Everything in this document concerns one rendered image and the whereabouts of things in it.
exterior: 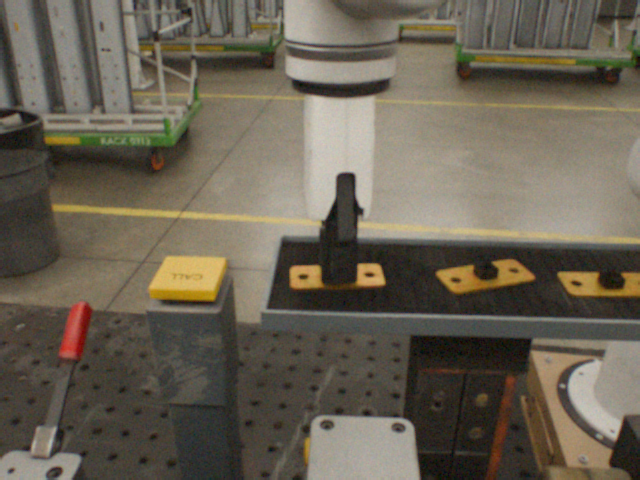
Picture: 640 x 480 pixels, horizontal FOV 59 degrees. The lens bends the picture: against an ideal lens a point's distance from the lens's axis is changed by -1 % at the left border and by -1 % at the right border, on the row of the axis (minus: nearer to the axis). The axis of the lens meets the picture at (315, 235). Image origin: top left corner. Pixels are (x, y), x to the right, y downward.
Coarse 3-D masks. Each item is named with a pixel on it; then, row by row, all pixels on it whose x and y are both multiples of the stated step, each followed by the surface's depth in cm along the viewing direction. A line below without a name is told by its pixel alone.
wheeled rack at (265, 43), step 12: (180, 36) 734; (204, 36) 732; (228, 36) 731; (252, 36) 747; (264, 36) 746; (276, 36) 745; (144, 48) 707; (168, 48) 705; (180, 48) 704; (204, 48) 702; (216, 48) 701; (228, 48) 701; (240, 48) 700; (252, 48) 698; (264, 48) 697; (264, 60) 712
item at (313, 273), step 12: (360, 264) 54; (372, 264) 54; (300, 276) 53; (312, 276) 52; (360, 276) 52; (300, 288) 50; (312, 288) 50; (324, 288) 50; (336, 288) 51; (348, 288) 51; (360, 288) 51; (372, 288) 51
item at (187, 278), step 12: (168, 264) 54; (180, 264) 54; (192, 264) 54; (204, 264) 54; (216, 264) 54; (156, 276) 53; (168, 276) 53; (180, 276) 53; (192, 276) 53; (204, 276) 53; (216, 276) 53; (156, 288) 51; (168, 288) 51; (180, 288) 51; (192, 288) 51; (204, 288) 51; (216, 288) 51
